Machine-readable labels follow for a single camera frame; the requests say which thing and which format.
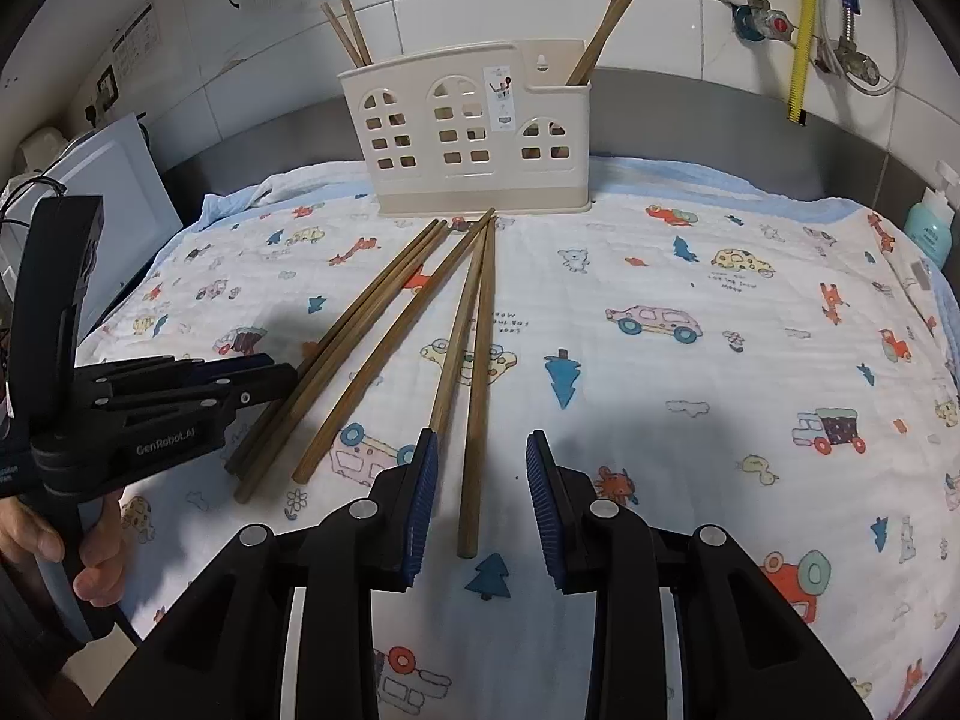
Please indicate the black wall switch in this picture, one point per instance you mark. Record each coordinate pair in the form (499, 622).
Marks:
(106, 86)

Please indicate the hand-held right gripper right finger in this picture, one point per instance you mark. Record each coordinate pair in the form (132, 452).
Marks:
(541, 510)

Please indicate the teal soap bottle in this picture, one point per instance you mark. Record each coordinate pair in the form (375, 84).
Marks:
(930, 229)

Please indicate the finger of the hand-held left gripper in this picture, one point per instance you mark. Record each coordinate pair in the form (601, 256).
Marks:
(247, 396)
(225, 369)

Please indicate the cartoon printed white blanket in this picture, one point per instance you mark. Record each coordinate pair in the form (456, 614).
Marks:
(637, 465)

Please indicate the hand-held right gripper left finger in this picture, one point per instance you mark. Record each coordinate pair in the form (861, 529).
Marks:
(421, 510)

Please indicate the metal water valve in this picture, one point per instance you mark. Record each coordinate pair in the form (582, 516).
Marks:
(855, 66)

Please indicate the person's left hand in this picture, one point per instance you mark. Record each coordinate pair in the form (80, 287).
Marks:
(101, 562)

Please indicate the brown wooden chopstick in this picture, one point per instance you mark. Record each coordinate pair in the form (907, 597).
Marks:
(364, 334)
(457, 330)
(617, 22)
(480, 390)
(356, 28)
(395, 345)
(353, 321)
(341, 34)
(606, 13)

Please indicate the white paper wall notice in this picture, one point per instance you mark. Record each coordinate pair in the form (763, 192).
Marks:
(135, 30)

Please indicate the cream plastic utensil holder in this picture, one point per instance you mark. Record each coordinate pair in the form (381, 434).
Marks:
(480, 195)

